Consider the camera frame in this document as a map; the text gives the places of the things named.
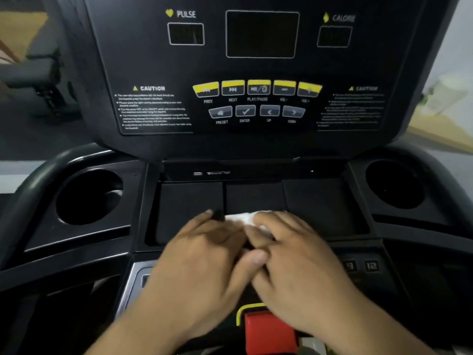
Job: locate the person's right hand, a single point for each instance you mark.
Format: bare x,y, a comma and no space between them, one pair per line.
310,280

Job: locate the person's left hand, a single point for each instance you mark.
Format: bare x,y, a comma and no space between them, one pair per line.
199,277

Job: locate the grey treadmill keypad control panel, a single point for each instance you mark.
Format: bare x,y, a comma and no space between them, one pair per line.
369,277

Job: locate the white wet wipe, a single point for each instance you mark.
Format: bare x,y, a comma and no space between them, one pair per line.
240,218

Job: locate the black treadmill console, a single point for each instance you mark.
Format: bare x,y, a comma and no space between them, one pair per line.
44,247
111,51

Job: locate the red emergency stop button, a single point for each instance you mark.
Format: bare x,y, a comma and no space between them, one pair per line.
266,332

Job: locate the light wooden corner shelf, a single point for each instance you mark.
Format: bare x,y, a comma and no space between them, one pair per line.
443,131

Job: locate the white paper cup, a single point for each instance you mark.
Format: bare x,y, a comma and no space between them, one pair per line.
445,94

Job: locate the black weight bench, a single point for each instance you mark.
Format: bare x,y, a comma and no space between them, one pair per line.
37,73

